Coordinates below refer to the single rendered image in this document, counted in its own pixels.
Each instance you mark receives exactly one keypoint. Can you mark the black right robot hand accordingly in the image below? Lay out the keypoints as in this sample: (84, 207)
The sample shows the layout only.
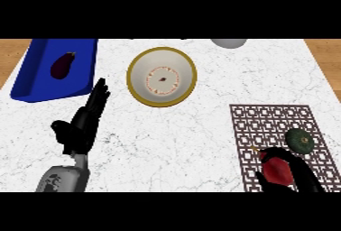
(301, 171)

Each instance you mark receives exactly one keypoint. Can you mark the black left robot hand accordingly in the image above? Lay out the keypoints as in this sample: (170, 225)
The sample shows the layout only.
(84, 120)

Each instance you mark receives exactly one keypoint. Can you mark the red pear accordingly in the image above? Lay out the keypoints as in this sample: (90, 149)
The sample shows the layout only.
(276, 171)

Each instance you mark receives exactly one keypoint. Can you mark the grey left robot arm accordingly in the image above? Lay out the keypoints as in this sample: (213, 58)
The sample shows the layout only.
(67, 177)

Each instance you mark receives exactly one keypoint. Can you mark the brown lattice placemat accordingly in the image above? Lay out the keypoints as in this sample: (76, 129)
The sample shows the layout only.
(275, 129)

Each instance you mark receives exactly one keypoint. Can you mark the white bowl with gold rim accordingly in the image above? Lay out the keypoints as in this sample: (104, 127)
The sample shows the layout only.
(161, 76)

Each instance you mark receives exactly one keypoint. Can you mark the dark green round squash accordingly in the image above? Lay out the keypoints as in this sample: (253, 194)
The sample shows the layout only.
(300, 140)

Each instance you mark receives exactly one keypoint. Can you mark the dark purple eggplant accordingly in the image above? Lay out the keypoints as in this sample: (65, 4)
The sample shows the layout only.
(62, 66)

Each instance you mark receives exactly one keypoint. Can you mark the blue tray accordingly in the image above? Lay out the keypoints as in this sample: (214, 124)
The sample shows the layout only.
(45, 69)

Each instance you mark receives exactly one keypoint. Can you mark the grey round object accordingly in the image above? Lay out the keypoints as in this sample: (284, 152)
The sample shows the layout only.
(229, 43)

